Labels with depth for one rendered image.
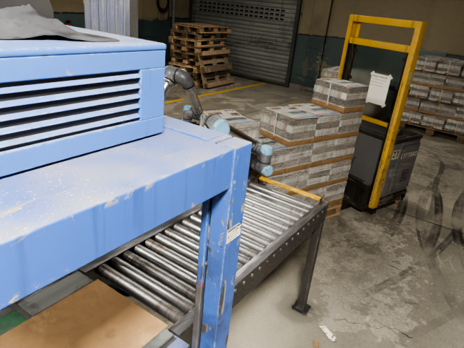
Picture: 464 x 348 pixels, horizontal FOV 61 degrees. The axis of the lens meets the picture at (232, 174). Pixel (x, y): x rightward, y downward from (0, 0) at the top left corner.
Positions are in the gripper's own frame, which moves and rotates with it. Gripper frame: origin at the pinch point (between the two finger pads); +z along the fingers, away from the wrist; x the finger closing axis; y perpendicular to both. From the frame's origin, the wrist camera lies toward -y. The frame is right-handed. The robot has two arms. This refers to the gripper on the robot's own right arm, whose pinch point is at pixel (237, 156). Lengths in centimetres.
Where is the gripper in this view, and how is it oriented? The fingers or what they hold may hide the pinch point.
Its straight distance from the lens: 280.8
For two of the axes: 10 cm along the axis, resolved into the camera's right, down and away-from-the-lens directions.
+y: 1.0, -9.1, -4.0
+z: -5.8, -3.8, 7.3
